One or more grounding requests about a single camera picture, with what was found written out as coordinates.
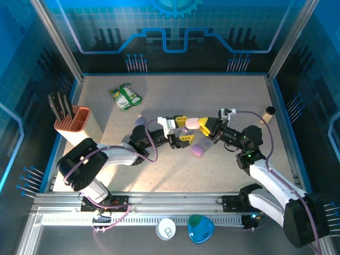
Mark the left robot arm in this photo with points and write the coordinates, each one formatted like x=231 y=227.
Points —
x=117 y=154

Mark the lavender blue earbud case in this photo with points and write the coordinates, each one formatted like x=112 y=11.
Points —
x=140 y=121

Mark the spice bottle with black cap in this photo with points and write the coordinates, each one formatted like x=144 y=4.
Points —
x=267 y=115

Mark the green snack bag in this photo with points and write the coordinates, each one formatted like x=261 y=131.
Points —
x=125 y=97

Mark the cream and orange knife block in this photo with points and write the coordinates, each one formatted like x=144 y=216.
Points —
x=89 y=128

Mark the blue plastic container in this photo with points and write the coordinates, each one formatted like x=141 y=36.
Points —
x=200 y=228

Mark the white round cap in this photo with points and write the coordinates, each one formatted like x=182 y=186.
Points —
x=166 y=229

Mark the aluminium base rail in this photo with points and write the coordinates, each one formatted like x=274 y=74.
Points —
x=172 y=200

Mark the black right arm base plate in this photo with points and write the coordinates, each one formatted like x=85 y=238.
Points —
x=231 y=203

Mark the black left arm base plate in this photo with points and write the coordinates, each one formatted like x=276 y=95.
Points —
x=119 y=203

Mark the aluminium frame post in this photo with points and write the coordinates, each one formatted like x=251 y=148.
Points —
x=57 y=40
x=292 y=40

